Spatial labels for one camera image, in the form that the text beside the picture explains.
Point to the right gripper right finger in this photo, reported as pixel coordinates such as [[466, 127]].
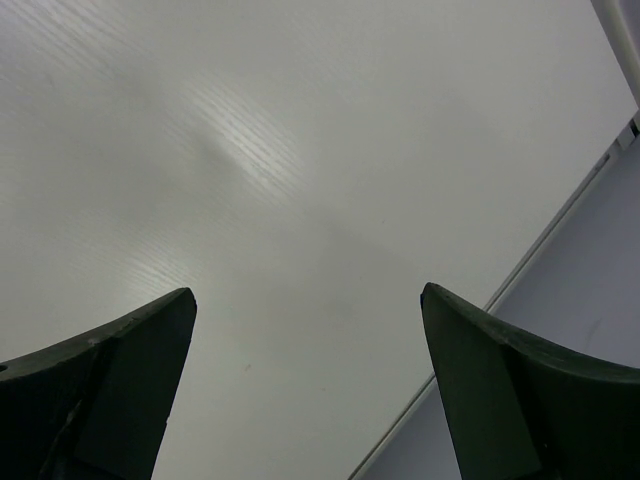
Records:
[[519, 406]]

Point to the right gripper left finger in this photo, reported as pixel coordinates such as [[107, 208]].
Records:
[[96, 406]]

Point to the aluminium table rail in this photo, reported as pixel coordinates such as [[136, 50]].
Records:
[[620, 23]]

